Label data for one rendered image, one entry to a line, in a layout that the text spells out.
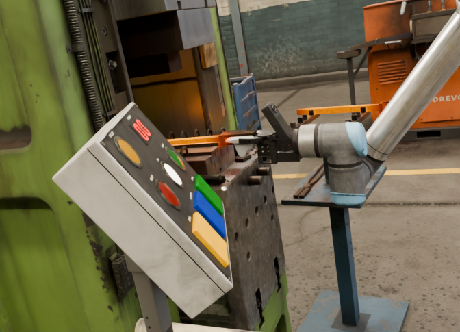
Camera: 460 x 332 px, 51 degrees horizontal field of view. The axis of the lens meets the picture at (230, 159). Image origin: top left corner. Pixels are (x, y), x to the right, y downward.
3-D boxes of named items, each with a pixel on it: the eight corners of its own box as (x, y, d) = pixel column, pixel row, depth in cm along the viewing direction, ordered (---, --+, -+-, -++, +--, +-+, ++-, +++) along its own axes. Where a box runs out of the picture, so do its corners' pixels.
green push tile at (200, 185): (222, 200, 97) (198, 173, 95) (223, 213, 90) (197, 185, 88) (215, 205, 97) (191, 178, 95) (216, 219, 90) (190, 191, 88)
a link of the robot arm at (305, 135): (311, 129, 122) (320, 119, 130) (293, 129, 124) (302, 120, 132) (315, 162, 124) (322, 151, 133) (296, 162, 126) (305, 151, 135)
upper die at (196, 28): (215, 42, 137) (209, 7, 134) (184, 49, 119) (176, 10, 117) (96, 60, 154) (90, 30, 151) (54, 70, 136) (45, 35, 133)
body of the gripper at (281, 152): (256, 164, 132) (298, 163, 127) (251, 134, 129) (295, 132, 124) (264, 156, 138) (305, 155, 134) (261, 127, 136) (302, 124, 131)
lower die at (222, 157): (235, 159, 146) (231, 133, 144) (209, 183, 129) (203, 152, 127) (122, 165, 163) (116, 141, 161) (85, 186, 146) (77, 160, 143)
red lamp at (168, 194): (187, 201, 73) (181, 174, 72) (172, 214, 69) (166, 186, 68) (169, 202, 74) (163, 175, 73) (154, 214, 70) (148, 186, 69)
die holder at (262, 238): (286, 266, 169) (268, 144, 157) (251, 335, 136) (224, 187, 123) (151, 260, 191) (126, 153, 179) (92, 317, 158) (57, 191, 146)
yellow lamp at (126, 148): (149, 160, 71) (143, 132, 70) (132, 171, 67) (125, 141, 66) (131, 161, 72) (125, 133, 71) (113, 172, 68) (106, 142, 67)
